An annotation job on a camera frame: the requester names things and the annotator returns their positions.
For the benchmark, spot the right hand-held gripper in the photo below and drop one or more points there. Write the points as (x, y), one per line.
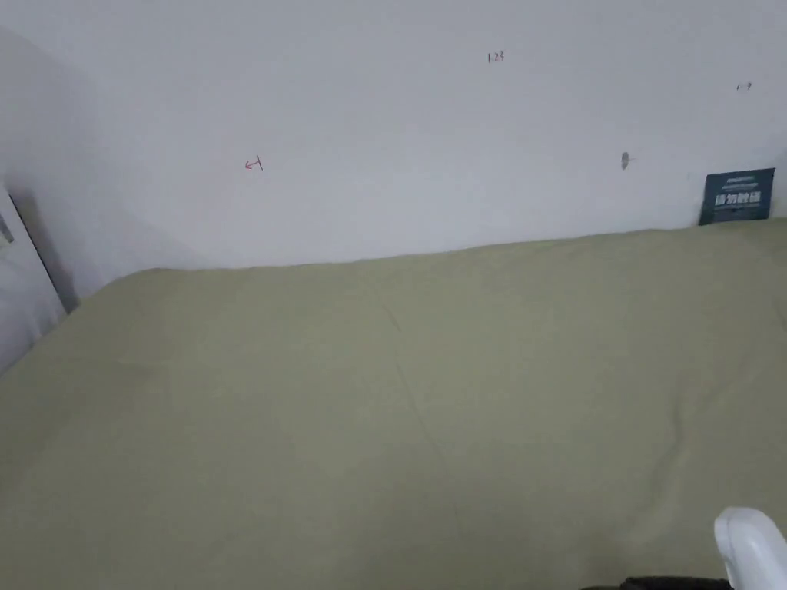
(755, 547)

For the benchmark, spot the dark teal sign card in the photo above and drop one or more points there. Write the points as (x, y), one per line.
(738, 196)

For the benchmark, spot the bed with pale green sheet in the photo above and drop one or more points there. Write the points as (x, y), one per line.
(344, 418)

